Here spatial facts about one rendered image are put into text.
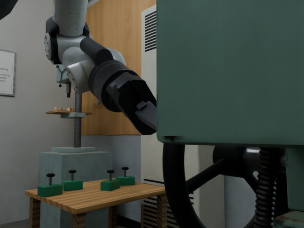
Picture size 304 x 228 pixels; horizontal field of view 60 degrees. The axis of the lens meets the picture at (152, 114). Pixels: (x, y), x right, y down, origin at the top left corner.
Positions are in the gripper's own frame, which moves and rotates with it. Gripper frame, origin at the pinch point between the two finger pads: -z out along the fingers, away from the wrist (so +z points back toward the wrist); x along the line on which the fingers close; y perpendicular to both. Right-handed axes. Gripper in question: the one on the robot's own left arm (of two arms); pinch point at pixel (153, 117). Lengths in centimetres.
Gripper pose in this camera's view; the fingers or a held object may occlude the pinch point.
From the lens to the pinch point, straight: 42.0
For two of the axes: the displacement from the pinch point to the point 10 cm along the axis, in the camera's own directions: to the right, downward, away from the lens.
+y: 7.5, -6.4, 1.5
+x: -4.0, -6.2, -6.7
